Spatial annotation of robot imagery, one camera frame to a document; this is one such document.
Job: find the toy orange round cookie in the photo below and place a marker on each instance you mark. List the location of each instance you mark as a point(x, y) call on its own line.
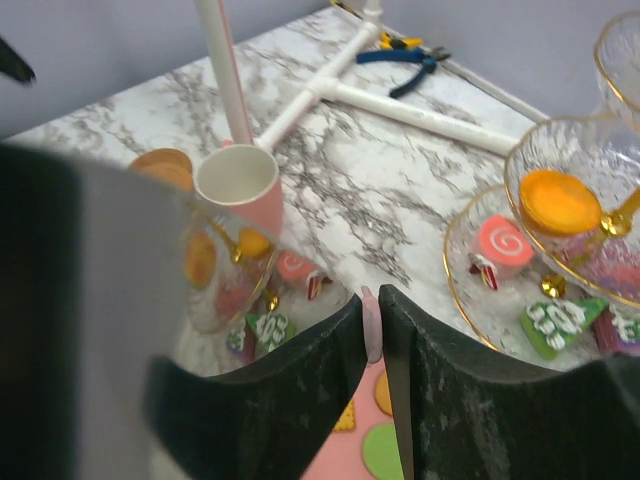
point(382, 395)

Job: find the pink mug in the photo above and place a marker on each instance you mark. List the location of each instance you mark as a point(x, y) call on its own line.
point(245, 180)

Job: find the toy yellow cracker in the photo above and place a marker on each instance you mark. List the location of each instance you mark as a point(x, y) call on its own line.
point(347, 420)

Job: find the yellow-handled pliers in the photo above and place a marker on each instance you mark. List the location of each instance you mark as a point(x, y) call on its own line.
point(390, 42)

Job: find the toy green macaron lower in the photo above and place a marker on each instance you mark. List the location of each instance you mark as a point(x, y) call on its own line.
point(380, 453)

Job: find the three-tier glass dessert stand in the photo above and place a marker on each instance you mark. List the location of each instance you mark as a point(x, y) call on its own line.
point(545, 266)

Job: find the toy purple cake slice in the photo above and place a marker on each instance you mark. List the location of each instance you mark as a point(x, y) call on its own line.
point(617, 331)

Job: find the pink-handled metal tongs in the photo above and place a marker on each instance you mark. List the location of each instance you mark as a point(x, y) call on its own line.
point(103, 269)

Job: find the blue-handled pliers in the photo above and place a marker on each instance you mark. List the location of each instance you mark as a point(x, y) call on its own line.
point(427, 62)

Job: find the toy orange egg tart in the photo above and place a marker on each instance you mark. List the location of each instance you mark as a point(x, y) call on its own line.
point(558, 204)

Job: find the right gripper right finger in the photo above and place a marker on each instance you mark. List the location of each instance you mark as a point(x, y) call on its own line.
point(465, 411)

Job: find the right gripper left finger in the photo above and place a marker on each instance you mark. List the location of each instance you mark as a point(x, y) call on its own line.
point(266, 420)

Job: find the yellow-handled tool at wall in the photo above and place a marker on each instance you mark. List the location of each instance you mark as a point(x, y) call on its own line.
point(346, 8)

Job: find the pink serving tray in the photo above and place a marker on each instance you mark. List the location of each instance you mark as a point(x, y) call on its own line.
point(340, 457)

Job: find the toy green cake slice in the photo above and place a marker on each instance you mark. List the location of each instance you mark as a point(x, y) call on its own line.
point(553, 326)

